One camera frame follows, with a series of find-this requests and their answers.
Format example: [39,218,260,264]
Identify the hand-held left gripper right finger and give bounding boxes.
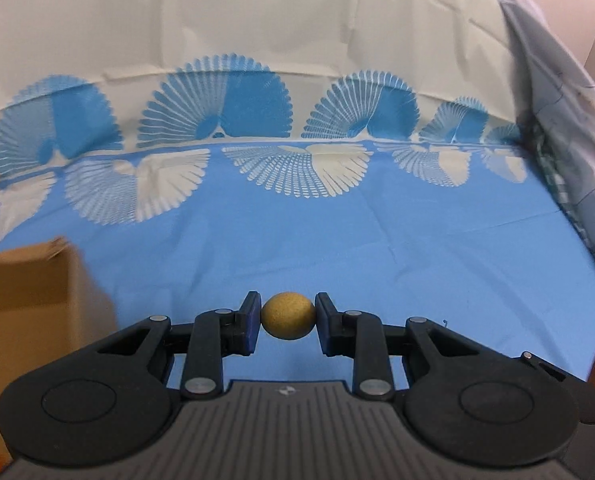
[315,291,481,401]

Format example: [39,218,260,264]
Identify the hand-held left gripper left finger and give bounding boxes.
[94,290,262,401]

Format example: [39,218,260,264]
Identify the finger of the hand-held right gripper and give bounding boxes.
[520,351,595,423]

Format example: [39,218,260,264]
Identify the beige longan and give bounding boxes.
[260,292,317,342]

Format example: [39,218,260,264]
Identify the cardboard box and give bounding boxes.
[0,236,119,463]

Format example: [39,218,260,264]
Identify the blue fan-print cloth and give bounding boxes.
[0,0,595,397]

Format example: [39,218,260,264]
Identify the pale grey printed blanket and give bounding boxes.
[470,0,595,323]

